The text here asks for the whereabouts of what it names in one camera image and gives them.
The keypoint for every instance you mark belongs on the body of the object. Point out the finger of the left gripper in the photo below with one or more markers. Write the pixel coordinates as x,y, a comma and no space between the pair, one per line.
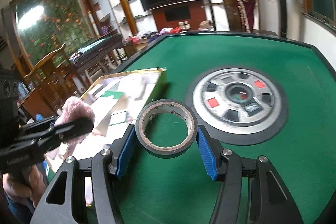
55,135

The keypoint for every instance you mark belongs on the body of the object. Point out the pink fluffy heart keychain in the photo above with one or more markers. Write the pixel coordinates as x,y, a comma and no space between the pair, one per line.
73,109

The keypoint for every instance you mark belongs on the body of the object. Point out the red wooden tv cabinet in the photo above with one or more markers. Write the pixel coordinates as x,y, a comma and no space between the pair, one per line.
170,16

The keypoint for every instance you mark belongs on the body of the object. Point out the large green white medicine box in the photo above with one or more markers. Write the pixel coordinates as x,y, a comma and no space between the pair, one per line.
110,108

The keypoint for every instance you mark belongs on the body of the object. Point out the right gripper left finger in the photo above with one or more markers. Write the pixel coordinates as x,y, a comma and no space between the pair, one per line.
64,199

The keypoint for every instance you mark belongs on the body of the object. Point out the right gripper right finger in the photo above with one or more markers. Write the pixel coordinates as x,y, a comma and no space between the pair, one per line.
268,198

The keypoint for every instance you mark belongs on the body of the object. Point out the wooden armchair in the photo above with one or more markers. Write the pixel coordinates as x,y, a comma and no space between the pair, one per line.
53,78

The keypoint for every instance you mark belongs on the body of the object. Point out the round silver table centre panel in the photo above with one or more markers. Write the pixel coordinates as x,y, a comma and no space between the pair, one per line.
238,105

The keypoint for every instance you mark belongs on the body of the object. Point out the black tape roll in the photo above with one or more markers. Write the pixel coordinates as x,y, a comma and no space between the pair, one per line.
166,128

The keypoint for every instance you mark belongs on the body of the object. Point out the person's left hand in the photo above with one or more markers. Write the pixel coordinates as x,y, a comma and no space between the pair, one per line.
18,192

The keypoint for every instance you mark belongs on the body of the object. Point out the wooden chair with red cloth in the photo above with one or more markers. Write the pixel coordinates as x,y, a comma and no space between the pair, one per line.
240,15

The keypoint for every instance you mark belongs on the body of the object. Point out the gold-rimmed white storage box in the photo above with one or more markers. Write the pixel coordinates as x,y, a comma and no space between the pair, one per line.
140,86

